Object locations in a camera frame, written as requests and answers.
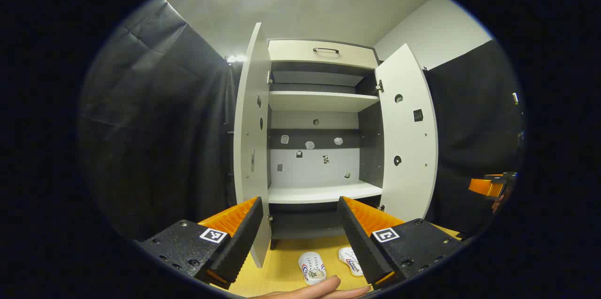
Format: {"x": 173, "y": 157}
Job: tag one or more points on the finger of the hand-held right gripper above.
{"x": 483, "y": 187}

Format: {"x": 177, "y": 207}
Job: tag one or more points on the black backdrop cloth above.
{"x": 155, "y": 125}

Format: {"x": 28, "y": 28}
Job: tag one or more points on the white cabinet shelf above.
{"x": 319, "y": 101}
{"x": 324, "y": 192}

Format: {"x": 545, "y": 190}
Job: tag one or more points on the white shoe cabinet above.
{"x": 324, "y": 123}

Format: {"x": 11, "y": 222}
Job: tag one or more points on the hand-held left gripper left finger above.
{"x": 239, "y": 247}

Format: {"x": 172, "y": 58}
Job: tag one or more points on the white striped sneaker shoe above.
{"x": 311, "y": 265}
{"x": 348, "y": 256}

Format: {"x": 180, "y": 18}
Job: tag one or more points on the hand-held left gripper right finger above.
{"x": 359, "y": 242}

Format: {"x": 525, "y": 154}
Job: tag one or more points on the white shoe cabinet door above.
{"x": 408, "y": 139}
{"x": 249, "y": 116}

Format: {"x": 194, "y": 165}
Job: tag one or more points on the cream cabinet drawer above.
{"x": 291, "y": 52}

